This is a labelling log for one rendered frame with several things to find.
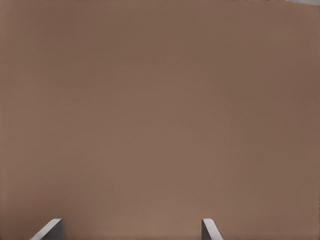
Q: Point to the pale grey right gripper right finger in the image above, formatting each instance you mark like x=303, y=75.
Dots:
x=209, y=231

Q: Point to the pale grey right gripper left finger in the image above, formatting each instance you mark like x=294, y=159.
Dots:
x=51, y=231

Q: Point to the silver frame post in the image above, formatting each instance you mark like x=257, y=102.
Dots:
x=306, y=2

